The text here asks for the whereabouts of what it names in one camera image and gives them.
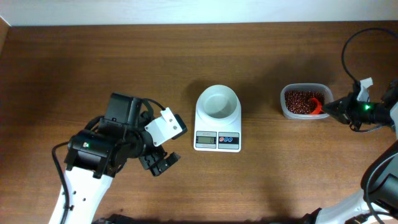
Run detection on red plastic measuring scoop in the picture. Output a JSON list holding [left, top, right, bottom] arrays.
[[309, 97, 323, 115]]

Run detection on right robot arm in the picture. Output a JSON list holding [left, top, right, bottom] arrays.
[[298, 78, 397, 224]]

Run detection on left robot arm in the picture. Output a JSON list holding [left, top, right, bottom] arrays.
[[50, 93, 187, 223]]

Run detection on white digital kitchen scale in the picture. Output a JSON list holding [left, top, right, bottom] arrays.
[[193, 104, 242, 153]]

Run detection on clear plastic container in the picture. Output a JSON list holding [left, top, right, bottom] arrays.
[[280, 83, 333, 120]]

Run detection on red beans in container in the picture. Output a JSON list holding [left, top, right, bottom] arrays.
[[284, 90, 325, 115]]

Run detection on white round bowl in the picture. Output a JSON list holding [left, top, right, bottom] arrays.
[[197, 85, 241, 120]]

